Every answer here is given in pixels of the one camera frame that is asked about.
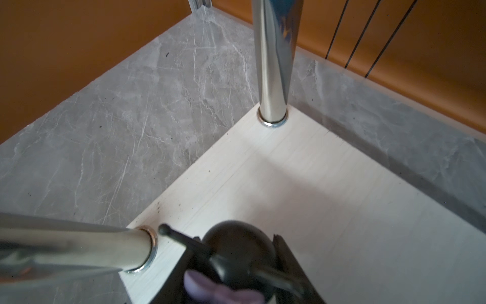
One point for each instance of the black purple kuromi figure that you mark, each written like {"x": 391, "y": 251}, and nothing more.
{"x": 234, "y": 262}

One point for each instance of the aluminium corner post left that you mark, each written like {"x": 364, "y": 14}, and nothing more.
{"x": 197, "y": 4}

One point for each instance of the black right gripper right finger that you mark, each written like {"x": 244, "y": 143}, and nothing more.
{"x": 294, "y": 269}

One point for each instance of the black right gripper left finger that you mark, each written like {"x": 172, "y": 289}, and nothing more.
{"x": 173, "y": 290}

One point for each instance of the white two-tier metal shelf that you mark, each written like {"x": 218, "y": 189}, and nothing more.
{"x": 380, "y": 200}

